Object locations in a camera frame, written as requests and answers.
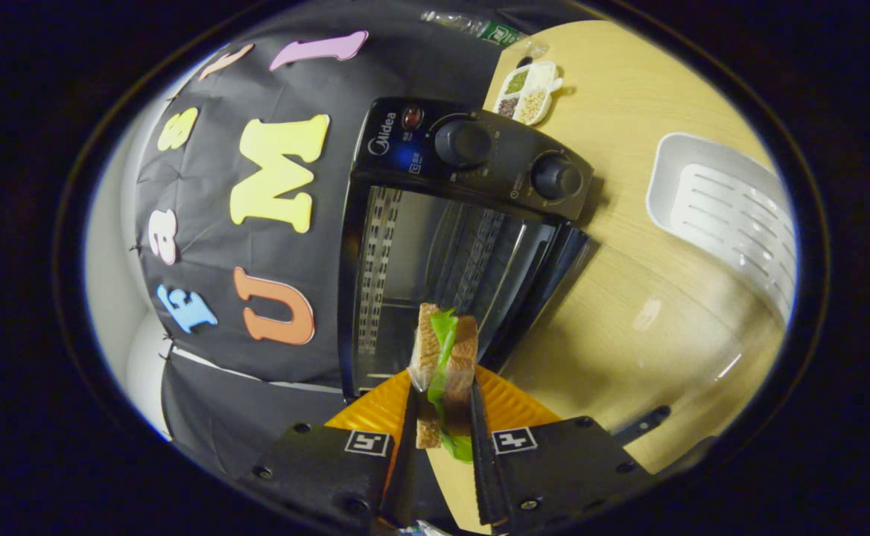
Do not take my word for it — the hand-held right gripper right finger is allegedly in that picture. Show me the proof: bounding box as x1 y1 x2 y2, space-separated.
469 365 655 531

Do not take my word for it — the lettuce bread sandwich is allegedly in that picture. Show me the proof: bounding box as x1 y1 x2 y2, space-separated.
407 301 480 464

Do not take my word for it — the black electric oven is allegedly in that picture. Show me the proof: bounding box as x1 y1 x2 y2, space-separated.
337 95 752 449

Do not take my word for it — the clear plastic water bottle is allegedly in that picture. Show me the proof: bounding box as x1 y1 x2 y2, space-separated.
420 9 529 47

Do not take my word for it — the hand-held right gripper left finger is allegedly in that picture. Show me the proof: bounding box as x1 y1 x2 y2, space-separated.
238 368 421 531

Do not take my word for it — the white ribbed plastic tray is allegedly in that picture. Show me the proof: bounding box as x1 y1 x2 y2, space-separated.
645 133 797 325

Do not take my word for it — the white divided seasoning dish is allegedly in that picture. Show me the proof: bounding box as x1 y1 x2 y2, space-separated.
493 60 564 126

